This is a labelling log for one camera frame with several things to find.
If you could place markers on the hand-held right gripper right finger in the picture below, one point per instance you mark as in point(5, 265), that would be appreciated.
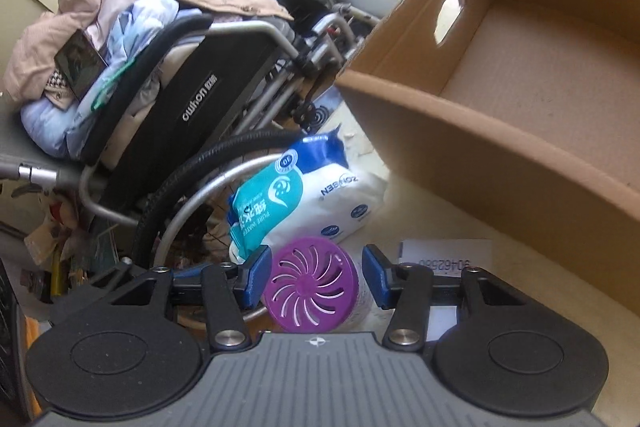
point(376, 279)

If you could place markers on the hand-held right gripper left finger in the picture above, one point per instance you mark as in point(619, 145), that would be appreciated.
point(256, 278)

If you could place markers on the purple lidded air freshener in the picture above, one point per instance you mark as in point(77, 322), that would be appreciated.
point(310, 287)

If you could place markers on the small white carton box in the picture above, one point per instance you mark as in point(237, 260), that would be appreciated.
point(450, 252)

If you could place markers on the brown cardboard box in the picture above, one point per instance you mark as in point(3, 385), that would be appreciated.
point(500, 147)

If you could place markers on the teal wet wipes pack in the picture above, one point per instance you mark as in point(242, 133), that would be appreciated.
point(265, 207)

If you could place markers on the white and blue wipes pack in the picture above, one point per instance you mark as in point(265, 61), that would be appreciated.
point(330, 197)

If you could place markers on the heap of mixed clutter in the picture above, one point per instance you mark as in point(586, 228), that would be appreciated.
point(70, 247)

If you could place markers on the black wheelchair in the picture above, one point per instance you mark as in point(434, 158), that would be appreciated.
point(200, 82)

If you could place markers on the green plastic clip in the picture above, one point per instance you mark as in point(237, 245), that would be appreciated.
point(112, 82)

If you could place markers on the grey metal tube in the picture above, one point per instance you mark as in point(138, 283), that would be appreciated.
point(35, 173)

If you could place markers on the light blue quilt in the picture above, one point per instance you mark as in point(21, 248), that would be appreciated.
point(50, 127)

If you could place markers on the dark glossy tag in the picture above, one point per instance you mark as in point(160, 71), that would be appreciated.
point(80, 62)

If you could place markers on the black cloth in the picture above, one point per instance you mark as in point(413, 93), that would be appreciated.
point(300, 1)

